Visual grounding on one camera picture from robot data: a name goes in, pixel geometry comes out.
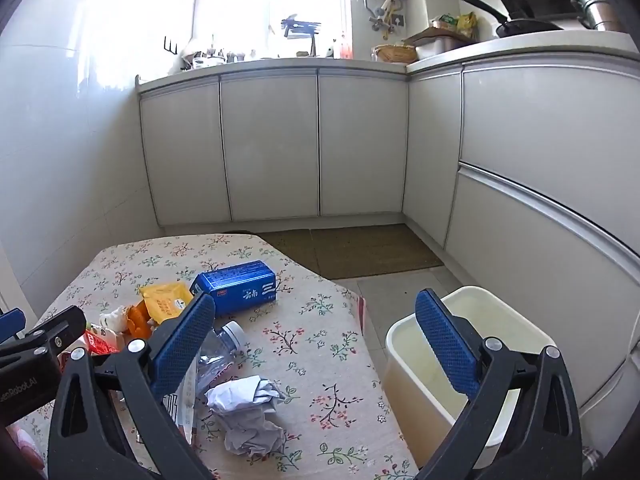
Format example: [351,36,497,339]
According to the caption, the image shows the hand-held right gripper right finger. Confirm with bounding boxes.
[414,288,583,480]

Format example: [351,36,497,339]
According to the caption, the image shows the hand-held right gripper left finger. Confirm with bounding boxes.
[47,291,217,480]

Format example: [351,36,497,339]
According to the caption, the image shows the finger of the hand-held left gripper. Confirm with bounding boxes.
[0,308,27,345]
[20,306,87,361]

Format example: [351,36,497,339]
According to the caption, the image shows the clear plastic bottle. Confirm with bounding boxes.
[192,321,246,398]

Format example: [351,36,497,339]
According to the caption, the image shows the yellow snack packet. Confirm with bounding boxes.
[138,282,195,324]

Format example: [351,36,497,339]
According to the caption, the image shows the red and white carton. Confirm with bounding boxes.
[80,329,122,357]

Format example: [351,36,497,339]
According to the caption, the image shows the orange toy vegetable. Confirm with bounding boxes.
[126,305,157,339]

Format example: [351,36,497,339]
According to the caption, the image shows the white toy garlic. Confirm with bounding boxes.
[98,306,132,333]

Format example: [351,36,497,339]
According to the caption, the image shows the white printed wrapper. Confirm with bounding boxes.
[162,357,200,433]

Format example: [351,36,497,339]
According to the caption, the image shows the white plastic bin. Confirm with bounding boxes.
[382,285,558,468]

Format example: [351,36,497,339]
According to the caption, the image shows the blue carton box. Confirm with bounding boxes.
[189,260,278,316]

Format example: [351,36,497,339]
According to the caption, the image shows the grey paper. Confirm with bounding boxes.
[218,407,287,460]

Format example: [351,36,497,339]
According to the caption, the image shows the person's left hand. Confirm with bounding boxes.
[6,412,48,471]

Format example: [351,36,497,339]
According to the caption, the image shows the large brown floor mat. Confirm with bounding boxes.
[310,224,443,281]

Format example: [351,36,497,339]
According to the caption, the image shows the small brown floor mat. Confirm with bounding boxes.
[260,230,321,278]

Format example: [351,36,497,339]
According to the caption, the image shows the white cabinet under window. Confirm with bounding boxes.
[136,57,411,228]

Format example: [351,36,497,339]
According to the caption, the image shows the white cabinet under stove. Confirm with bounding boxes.
[402,32,640,461]

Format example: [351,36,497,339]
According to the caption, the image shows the row of small jars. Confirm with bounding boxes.
[182,47,261,68]

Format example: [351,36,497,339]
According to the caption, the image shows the woven basket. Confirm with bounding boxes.
[371,44,418,63]

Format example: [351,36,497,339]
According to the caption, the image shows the steel tray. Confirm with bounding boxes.
[415,35,471,60]

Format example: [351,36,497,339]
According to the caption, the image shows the wooden cutting board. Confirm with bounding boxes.
[402,27,476,46]

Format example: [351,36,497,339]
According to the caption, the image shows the yellow food bag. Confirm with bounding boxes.
[457,12,480,41]

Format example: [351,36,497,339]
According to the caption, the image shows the black frying pan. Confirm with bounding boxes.
[460,0,563,38]

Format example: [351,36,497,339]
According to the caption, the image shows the metal water pipes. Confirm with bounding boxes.
[364,0,401,41]

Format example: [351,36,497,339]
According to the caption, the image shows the dark dish rack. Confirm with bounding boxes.
[280,14,323,58]

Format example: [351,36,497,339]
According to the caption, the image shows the kitchen window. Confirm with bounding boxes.
[192,0,351,58]

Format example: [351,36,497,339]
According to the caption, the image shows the steel stock pot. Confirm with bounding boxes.
[570,0,626,33]

